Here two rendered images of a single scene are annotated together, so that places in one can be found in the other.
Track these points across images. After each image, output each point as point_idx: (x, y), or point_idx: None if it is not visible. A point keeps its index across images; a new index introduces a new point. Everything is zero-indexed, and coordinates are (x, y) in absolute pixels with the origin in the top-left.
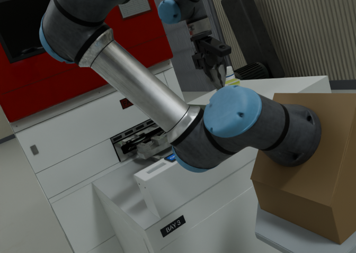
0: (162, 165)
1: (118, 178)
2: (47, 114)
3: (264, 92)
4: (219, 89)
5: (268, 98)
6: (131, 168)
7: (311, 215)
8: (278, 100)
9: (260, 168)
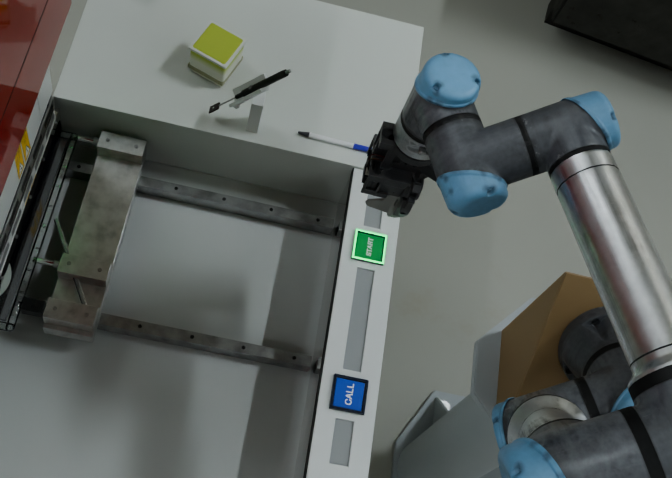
0: (343, 426)
1: (43, 424)
2: None
3: (318, 81)
4: None
5: (358, 121)
6: (35, 371)
7: None
8: (575, 288)
9: (539, 386)
